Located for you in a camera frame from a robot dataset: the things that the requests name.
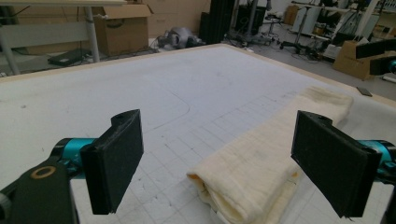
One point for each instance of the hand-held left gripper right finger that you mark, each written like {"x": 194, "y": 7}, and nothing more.
{"x": 333, "y": 168}

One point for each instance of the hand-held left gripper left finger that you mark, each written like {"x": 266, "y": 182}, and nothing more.
{"x": 113, "y": 161}

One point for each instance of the cream towel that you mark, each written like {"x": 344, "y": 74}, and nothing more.
{"x": 258, "y": 165}

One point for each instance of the slanted cardboard box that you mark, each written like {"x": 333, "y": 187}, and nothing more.
{"x": 350, "y": 60}

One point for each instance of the metal stand with black base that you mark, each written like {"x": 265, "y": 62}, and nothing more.
{"x": 295, "y": 37}

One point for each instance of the small distant cardboard box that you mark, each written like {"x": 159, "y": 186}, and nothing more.
{"x": 291, "y": 15}

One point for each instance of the flat black case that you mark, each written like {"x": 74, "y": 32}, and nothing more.
{"x": 68, "y": 57}

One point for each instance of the open cardboard box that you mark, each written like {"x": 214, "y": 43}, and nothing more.
{"x": 121, "y": 31}

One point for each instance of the grey bag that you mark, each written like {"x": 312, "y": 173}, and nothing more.
{"x": 182, "y": 37}

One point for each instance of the white desk with grey legs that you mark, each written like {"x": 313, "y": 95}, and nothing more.
{"x": 43, "y": 34}

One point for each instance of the black cabinet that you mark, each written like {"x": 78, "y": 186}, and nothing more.
{"x": 219, "y": 21}

